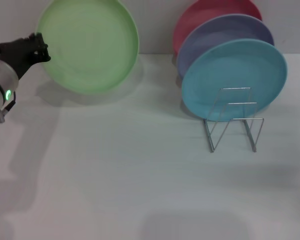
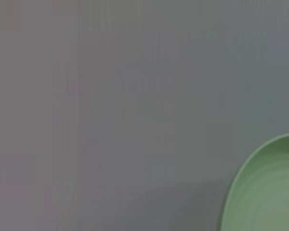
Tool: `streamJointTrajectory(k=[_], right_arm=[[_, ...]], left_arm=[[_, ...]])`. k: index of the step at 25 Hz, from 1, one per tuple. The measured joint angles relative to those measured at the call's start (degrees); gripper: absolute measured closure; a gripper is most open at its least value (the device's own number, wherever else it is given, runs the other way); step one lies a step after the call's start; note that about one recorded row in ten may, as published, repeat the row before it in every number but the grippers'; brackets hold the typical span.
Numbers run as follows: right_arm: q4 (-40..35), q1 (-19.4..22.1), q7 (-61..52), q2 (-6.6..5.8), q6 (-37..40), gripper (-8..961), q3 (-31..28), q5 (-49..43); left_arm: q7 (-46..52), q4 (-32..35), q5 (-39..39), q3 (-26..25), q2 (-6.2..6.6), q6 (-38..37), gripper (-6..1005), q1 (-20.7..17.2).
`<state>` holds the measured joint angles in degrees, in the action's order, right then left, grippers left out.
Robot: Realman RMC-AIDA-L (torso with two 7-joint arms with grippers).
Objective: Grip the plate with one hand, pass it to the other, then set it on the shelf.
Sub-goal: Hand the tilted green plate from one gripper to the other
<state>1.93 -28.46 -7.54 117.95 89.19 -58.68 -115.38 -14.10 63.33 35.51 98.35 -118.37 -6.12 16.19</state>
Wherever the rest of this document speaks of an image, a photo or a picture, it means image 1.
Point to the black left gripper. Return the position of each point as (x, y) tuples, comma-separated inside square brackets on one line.
[(17, 55)]

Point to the green plastic plate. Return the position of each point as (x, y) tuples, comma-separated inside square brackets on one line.
[(90, 47)]

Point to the pink plastic plate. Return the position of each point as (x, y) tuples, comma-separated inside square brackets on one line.
[(202, 15)]

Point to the teal plastic plate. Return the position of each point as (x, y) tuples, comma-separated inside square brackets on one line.
[(227, 70)]

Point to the purple plastic plate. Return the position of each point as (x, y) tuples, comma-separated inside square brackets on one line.
[(227, 30)]

